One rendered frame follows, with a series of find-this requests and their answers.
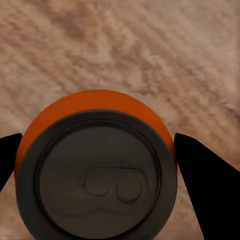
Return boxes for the can of soda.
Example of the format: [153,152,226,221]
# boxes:
[14,89,178,240]

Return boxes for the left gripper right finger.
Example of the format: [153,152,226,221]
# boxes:
[174,133,240,240]

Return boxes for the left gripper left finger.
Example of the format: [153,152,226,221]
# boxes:
[0,133,23,192]

